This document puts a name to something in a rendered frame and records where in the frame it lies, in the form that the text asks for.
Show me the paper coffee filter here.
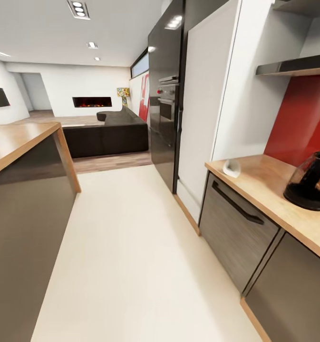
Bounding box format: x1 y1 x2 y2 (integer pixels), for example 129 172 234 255
223 159 241 178

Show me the electric kettle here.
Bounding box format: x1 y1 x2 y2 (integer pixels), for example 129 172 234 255
283 152 320 211

